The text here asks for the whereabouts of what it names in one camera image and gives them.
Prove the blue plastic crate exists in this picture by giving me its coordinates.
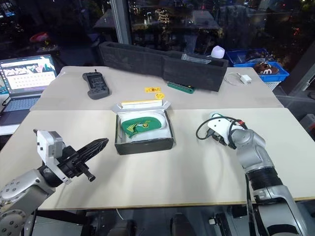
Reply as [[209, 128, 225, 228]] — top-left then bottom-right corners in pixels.
[[226, 48, 290, 83]]

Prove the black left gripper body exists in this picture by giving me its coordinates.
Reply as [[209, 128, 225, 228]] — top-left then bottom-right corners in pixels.
[[57, 146, 96, 182]]

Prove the green power strip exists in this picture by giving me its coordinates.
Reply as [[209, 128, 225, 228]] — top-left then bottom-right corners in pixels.
[[167, 81, 197, 95]]

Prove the white charger cable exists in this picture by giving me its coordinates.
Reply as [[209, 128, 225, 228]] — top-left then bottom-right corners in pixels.
[[224, 72, 244, 87]]

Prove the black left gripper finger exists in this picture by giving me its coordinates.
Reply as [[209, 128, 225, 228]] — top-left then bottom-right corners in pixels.
[[74, 138, 110, 158], [81, 140, 110, 164]]

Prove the white purple small lamp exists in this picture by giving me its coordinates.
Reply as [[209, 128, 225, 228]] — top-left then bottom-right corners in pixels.
[[211, 45, 226, 59]]

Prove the white perforated basket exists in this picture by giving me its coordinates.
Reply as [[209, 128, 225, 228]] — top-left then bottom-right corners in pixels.
[[263, 80, 280, 90]]

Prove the brown item with white letter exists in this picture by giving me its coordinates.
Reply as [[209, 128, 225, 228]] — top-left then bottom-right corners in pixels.
[[254, 62, 279, 76]]

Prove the grey window frame post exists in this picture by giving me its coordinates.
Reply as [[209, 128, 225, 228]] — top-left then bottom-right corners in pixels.
[[110, 0, 134, 46]]

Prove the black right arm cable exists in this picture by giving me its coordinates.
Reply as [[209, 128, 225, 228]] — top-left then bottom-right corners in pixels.
[[195, 118, 248, 141]]

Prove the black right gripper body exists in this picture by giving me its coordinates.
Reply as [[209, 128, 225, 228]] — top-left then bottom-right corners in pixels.
[[209, 131, 229, 146]]

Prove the white wrapping paper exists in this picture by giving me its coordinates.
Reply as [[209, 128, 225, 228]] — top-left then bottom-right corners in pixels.
[[117, 112, 171, 144]]

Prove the open grey laptop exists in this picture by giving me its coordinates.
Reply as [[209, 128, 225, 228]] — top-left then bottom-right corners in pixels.
[[0, 54, 58, 114]]

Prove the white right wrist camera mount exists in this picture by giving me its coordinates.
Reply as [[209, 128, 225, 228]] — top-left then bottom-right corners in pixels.
[[207, 112, 237, 146]]

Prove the long black foam case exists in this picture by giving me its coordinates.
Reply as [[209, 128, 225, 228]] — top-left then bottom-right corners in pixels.
[[98, 41, 229, 93]]

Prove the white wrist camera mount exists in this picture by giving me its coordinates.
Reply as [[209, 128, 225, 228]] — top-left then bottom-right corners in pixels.
[[207, 112, 237, 146], [33, 128, 72, 184]]

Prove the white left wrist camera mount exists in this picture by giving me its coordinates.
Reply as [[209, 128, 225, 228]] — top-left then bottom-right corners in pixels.
[[33, 128, 72, 184]]

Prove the green and white shoe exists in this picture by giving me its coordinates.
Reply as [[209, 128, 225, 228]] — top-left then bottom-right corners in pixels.
[[120, 115, 166, 140]]

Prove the grey handheld remote controller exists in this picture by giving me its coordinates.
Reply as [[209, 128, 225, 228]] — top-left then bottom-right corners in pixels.
[[82, 69, 112, 100]]

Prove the black shoebox with white lid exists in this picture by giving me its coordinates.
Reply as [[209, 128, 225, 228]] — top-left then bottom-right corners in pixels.
[[114, 99, 176, 156]]

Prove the silver packet in foam case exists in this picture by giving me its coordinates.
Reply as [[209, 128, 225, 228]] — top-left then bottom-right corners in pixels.
[[181, 53, 213, 65]]

